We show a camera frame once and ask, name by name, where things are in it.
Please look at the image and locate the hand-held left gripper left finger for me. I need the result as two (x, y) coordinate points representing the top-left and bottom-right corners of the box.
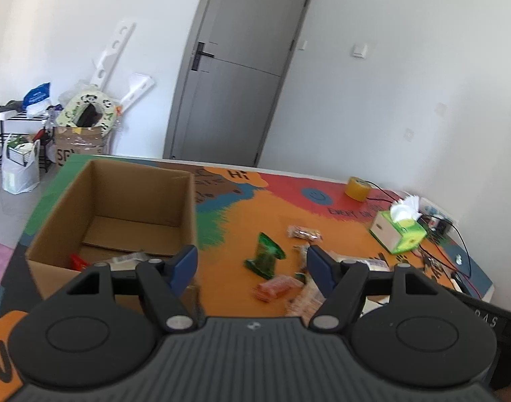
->
(65, 245), (198, 332)

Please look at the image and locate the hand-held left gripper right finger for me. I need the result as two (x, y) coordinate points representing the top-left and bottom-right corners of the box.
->
(306, 245), (443, 332)

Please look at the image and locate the clear biscuit packet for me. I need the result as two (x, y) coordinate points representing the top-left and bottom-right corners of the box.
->
(286, 280), (327, 317)

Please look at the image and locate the orange red snack packet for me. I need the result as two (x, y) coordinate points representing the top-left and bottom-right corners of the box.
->
(255, 275), (304, 302)

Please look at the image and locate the white snack packet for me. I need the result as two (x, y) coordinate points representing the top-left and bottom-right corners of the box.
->
(328, 253), (391, 273)

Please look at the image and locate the pale snack packet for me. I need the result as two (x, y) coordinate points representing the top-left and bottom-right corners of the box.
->
(109, 251), (149, 269)

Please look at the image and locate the brown nut snack packet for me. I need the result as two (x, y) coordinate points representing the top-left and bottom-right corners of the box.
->
(286, 225), (323, 242)

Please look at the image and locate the green snack packet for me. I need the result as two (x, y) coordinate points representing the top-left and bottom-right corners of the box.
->
(244, 232), (286, 279)

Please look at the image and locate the colourful printed table mat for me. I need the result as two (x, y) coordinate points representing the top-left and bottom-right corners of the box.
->
(0, 154), (495, 402)

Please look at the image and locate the green white tissue box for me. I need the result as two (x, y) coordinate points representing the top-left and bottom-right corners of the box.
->
(368, 196), (428, 255)

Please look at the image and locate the yellow tape roll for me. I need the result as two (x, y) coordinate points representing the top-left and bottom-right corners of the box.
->
(344, 177), (369, 202)

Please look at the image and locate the bunch of keys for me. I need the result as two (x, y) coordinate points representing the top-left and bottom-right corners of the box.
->
(421, 255), (445, 279)

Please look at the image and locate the black power adapter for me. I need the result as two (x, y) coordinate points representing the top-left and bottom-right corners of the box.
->
(423, 215), (451, 235)

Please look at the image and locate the white power strip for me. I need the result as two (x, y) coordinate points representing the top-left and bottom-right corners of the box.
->
(419, 201), (459, 229)

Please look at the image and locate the taped brown cardboard box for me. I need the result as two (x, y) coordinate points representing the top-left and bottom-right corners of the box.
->
(54, 126), (111, 168)

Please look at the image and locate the grey door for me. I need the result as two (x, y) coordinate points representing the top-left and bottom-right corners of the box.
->
(163, 0), (317, 168)

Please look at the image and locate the white plastic bag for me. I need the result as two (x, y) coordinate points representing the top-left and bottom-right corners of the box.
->
(2, 134), (42, 195)

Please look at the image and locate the panda print toilet seat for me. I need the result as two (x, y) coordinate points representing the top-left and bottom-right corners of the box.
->
(56, 92), (118, 135)

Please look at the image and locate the clear plastic bag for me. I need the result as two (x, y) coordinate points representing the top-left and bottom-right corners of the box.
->
(58, 79), (97, 105)

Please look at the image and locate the black shoe rack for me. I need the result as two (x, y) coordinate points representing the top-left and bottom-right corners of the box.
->
(0, 103), (57, 172)

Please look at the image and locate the blue plastic bag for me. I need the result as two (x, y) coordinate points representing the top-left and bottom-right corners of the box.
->
(23, 82), (52, 110)

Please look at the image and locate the long white board with holes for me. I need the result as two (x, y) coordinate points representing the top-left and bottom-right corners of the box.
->
(90, 19), (136, 88)

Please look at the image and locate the red cable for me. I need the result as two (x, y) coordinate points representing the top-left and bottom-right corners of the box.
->
(450, 273), (481, 299)

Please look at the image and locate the short white bracket board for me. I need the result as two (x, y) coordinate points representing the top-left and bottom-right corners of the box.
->
(119, 73), (155, 112)

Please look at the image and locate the black door handle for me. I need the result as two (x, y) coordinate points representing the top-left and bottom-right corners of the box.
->
(190, 43), (215, 72)

